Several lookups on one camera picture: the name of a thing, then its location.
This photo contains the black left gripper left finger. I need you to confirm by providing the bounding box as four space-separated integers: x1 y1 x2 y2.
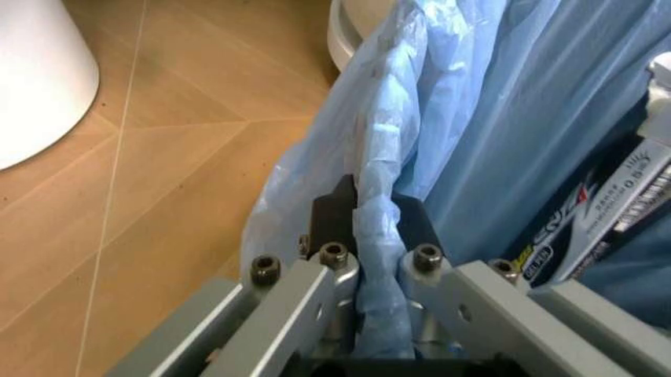
105 174 363 377

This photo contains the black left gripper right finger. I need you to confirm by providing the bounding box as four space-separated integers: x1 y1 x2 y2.
390 192 671 377

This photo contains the blue plastic trash bag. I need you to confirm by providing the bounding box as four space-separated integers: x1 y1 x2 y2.
239 0 671 359

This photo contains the dark printed carton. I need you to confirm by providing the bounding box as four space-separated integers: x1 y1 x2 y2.
510 131 671 291

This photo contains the white crumpled tissue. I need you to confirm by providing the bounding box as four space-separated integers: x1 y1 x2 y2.
636 50 671 138

